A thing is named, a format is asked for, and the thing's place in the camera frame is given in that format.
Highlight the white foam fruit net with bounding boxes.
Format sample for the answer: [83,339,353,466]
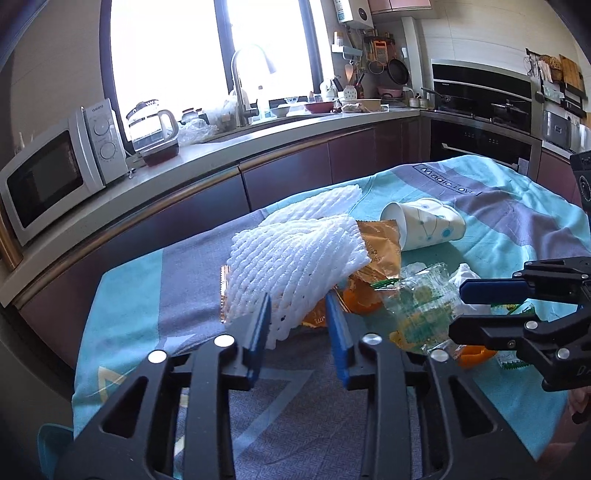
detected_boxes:
[223,215,372,354]
[259,187,365,227]

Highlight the clear plastic bag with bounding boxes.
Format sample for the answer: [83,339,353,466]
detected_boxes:
[178,108,220,144]

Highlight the wooden cutting board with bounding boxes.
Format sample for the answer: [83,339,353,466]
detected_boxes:
[560,54,583,86]

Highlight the kitchen window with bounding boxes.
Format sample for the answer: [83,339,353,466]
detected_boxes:
[99,0,334,134]

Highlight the dark red kitchen cabinets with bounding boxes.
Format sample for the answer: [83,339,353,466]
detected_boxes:
[11,111,432,324]

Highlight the white paper cup blue print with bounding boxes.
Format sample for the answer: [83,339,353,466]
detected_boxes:
[379,198,467,252]

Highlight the orange foil snack wrapper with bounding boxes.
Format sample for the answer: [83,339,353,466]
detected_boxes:
[218,218,403,329]

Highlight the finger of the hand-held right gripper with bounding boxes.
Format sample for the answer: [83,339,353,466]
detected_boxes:
[449,309,591,370]
[459,257,591,305]

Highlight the teal grey printed tablecloth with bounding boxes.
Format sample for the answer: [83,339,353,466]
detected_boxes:
[37,154,591,480]

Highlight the green candy wrapper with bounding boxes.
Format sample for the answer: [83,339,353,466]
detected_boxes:
[496,353,532,371]

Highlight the black frying pan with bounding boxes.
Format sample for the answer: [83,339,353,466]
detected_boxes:
[387,58,411,84]

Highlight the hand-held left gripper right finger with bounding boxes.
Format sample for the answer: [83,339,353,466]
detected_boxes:
[324,292,541,480]

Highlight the clear printed plastic wrapper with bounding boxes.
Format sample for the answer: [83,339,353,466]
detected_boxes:
[376,262,462,356]

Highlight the glass electric kettle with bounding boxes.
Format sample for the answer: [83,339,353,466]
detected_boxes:
[126,100,181,167]

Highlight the steel kitchen faucet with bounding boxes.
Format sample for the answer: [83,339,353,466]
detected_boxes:
[229,45,278,127]

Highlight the orange peel piece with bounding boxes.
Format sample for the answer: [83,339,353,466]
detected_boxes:
[455,346,497,370]
[339,281,384,315]

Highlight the white microwave oven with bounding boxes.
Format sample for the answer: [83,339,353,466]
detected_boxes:
[0,98,127,247]

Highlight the steel container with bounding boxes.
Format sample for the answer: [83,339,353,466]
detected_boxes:
[542,111,583,148]

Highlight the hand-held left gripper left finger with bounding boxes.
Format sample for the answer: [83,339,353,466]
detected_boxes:
[54,292,273,480]

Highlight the white baking dish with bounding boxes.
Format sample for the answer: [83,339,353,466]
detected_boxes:
[339,98,384,113]

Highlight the white water heater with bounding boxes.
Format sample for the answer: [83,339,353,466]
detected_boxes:
[333,0,375,24]

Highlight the black built-in oven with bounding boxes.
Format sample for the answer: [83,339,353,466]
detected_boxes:
[429,113,539,178]

